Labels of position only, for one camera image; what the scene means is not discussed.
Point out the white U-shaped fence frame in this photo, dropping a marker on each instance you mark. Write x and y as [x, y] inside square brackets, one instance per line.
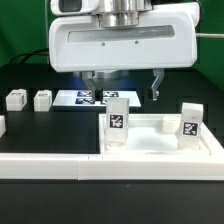
[103, 166]

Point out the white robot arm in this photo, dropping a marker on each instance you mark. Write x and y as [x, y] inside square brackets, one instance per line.
[90, 36]

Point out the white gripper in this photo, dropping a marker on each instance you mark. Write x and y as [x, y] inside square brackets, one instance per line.
[100, 35]

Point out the white square table top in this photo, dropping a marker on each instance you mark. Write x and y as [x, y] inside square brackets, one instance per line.
[145, 136]

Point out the white marker sheet with tags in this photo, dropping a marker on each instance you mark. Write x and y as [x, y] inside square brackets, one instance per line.
[71, 98]

